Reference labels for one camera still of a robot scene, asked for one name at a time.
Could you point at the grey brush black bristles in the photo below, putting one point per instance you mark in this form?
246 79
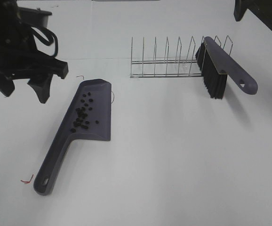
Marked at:
216 65

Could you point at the metal wire dish rack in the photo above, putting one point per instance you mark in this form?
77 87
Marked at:
180 62

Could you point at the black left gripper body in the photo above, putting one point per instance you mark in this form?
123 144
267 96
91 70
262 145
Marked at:
18 47

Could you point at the grey camera on left wrist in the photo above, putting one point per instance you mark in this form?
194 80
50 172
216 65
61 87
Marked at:
36 17

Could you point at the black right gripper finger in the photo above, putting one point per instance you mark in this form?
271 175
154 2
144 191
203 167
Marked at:
240 8

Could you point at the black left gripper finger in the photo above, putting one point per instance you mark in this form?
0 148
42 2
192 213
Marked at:
41 85
52 65

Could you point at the grey plastic dustpan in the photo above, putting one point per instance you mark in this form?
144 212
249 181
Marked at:
48 172

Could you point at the pile of coffee beans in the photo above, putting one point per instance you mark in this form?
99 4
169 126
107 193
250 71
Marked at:
84 116

